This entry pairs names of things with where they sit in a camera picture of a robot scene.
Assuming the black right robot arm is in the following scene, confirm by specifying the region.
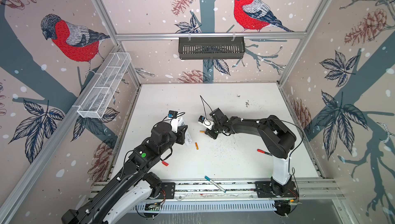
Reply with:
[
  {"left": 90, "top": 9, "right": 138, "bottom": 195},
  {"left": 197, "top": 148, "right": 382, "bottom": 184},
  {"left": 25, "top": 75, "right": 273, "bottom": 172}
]
[{"left": 198, "top": 108, "right": 296, "bottom": 197}]

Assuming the white battery cover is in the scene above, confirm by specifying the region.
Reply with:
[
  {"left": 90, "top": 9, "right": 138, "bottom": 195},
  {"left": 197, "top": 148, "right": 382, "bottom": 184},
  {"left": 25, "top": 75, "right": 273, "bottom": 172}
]
[{"left": 185, "top": 133, "right": 192, "bottom": 143}]

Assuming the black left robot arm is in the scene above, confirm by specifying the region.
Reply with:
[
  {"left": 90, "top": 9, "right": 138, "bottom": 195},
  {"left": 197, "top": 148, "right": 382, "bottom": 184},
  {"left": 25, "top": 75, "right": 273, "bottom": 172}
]
[{"left": 61, "top": 122, "right": 188, "bottom": 224}]

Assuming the white mesh wall tray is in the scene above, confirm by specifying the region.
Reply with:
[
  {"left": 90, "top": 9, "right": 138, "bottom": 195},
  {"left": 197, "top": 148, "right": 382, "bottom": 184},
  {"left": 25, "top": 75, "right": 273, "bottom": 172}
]
[{"left": 77, "top": 52, "right": 131, "bottom": 119}]

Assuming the black wall basket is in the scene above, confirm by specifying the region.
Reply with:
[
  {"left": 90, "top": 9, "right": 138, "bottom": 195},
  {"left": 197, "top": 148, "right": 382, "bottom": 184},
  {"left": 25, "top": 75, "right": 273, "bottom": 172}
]
[{"left": 179, "top": 37, "right": 245, "bottom": 60}]

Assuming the teal capped pen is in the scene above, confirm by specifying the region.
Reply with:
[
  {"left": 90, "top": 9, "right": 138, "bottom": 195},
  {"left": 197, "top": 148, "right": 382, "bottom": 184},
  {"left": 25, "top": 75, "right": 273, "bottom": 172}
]
[{"left": 205, "top": 176, "right": 226, "bottom": 193}]

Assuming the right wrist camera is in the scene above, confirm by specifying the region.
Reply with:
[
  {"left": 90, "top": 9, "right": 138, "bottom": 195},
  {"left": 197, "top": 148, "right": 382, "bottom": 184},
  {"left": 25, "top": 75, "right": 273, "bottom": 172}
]
[{"left": 198, "top": 115, "right": 214, "bottom": 130}]

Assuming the white remote control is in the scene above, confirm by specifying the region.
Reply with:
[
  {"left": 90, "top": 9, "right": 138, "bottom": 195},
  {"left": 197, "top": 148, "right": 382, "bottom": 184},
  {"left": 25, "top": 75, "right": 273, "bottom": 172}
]
[{"left": 178, "top": 117, "right": 186, "bottom": 127}]

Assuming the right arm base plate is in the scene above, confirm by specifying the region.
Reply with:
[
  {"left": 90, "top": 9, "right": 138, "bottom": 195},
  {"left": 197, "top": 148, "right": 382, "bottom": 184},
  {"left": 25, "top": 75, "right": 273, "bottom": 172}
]
[{"left": 255, "top": 180, "right": 299, "bottom": 198}]

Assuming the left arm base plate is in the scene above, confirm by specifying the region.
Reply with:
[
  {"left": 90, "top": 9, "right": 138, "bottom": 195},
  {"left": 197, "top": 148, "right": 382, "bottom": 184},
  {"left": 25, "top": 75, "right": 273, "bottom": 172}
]
[{"left": 149, "top": 182, "right": 175, "bottom": 200}]

